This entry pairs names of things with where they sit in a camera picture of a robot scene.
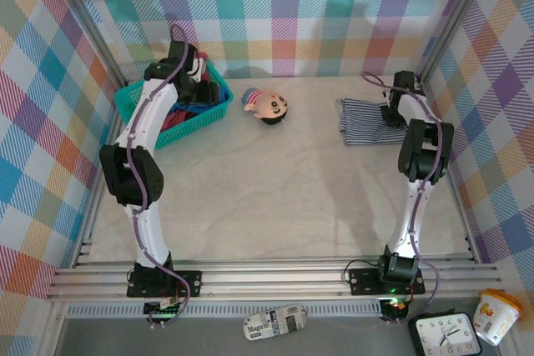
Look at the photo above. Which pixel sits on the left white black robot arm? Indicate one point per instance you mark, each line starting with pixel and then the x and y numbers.
pixel 144 122

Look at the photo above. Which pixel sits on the aluminium mounting rail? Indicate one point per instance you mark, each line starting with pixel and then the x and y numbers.
pixel 271 283

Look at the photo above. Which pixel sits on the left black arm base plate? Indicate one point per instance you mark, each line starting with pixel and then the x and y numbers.
pixel 189 283

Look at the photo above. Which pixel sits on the plush boy doll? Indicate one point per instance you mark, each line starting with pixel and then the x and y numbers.
pixel 271 108

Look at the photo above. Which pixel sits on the red tank top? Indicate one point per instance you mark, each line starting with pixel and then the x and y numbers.
pixel 175 120

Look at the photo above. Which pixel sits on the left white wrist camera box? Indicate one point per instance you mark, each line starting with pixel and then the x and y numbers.
pixel 195 68

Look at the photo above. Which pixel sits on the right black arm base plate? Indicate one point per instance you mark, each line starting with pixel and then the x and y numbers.
pixel 363 281

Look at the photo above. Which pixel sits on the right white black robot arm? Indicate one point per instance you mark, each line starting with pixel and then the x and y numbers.
pixel 411 214

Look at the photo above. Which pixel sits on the teal plastic mesh basket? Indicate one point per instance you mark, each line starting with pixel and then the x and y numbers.
pixel 125 101

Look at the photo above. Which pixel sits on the aluminium side rail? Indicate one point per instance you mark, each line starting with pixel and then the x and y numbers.
pixel 89 227
pixel 459 214

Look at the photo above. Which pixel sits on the white yellow paper cup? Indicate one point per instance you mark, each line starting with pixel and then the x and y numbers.
pixel 494 318

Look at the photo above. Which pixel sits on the blue white striped tank top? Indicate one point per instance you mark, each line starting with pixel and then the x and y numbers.
pixel 363 122

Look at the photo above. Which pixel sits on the aluminium frame post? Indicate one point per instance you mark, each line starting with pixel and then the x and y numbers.
pixel 94 28
pixel 452 18

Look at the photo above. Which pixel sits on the small black controller board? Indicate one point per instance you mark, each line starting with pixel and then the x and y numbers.
pixel 160 310
pixel 396 308

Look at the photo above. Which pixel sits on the newspaper print pencil case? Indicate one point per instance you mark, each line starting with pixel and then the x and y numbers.
pixel 275 322

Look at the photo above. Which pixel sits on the black square alarm clock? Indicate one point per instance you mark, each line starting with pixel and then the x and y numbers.
pixel 444 333

